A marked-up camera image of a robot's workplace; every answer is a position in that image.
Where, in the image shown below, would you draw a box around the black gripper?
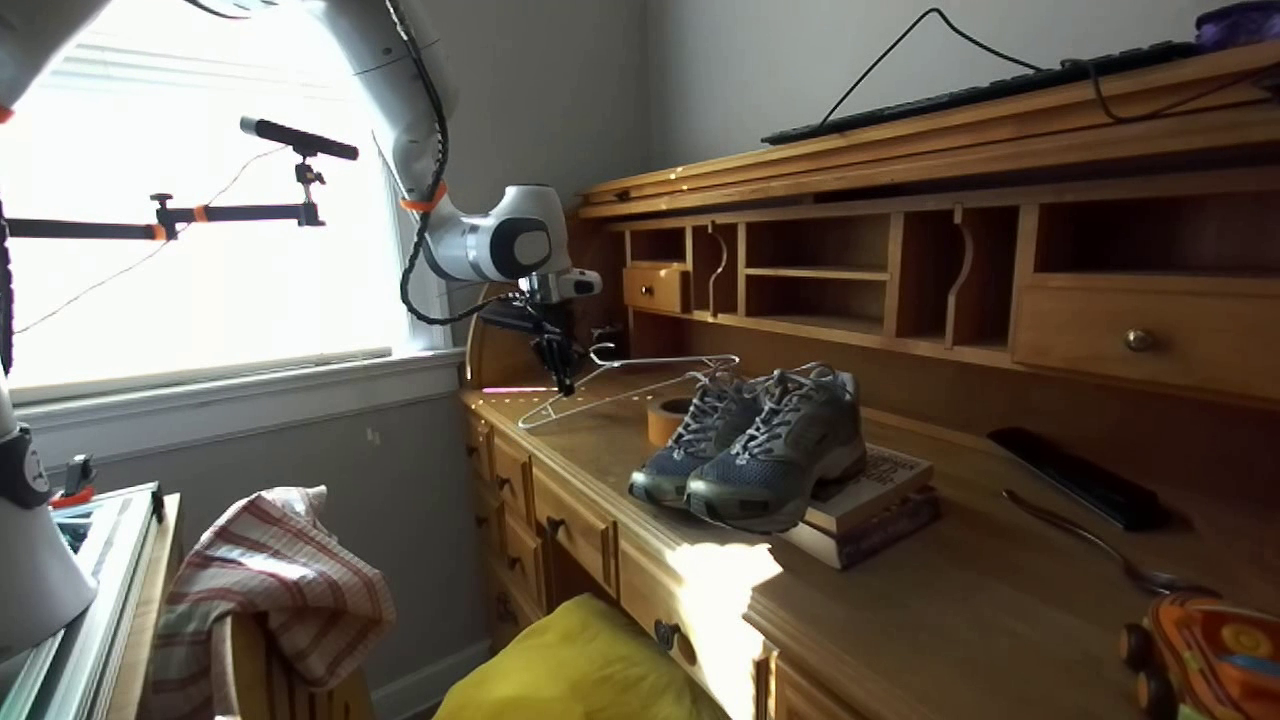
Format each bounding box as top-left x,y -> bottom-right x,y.
510,290 -> 600,400

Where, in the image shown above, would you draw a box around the white wire coat hanger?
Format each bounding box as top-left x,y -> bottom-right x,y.
510,337 -> 743,433

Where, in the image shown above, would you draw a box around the orange tape roll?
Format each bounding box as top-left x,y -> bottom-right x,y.
645,391 -> 699,450

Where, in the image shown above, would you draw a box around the black clamp arm orange joints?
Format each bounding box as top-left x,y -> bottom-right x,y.
0,154 -> 331,247

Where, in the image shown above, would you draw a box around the small wooden drawer brass knob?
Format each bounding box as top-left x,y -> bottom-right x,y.
1013,272 -> 1280,403
618,256 -> 691,320

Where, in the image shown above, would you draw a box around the blue grey sneaker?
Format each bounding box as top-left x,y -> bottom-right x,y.
622,370 -> 771,517
678,357 -> 871,535

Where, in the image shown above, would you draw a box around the yellow cushion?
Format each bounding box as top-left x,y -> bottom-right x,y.
431,591 -> 733,720

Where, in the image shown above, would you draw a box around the hardcover book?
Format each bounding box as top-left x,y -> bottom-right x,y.
777,493 -> 943,574
805,438 -> 937,535

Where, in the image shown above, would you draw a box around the striped cloth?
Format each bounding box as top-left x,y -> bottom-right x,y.
140,478 -> 398,720

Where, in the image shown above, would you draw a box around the wooden chair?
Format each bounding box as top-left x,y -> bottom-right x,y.
208,607 -> 381,720

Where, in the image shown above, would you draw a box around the wooden roll-top desk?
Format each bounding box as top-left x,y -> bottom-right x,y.
457,35 -> 1280,720

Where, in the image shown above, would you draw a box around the black keyboard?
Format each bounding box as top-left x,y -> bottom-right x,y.
760,35 -> 1212,148

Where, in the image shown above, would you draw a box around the metal-edged cart table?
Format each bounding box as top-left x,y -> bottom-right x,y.
0,478 -> 185,720

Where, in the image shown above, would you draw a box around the small red black clamp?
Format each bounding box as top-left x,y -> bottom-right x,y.
49,450 -> 98,510

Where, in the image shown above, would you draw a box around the black remote control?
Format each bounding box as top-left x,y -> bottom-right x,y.
987,422 -> 1178,535

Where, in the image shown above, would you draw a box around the dark metal utensil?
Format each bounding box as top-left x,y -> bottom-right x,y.
1004,487 -> 1212,599

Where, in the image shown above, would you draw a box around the orange toy car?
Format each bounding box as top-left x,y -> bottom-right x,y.
1120,591 -> 1280,720

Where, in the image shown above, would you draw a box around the purple object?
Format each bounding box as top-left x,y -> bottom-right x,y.
1190,0 -> 1280,51

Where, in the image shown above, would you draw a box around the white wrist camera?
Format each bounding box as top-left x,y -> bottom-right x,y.
534,263 -> 607,302

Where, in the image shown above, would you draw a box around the orange strap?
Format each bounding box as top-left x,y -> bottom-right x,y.
396,182 -> 457,219

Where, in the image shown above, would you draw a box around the black stereo camera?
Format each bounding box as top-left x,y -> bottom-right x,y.
234,112 -> 362,164

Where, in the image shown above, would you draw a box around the black keyboard cable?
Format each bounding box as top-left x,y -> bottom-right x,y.
811,3 -> 1280,132

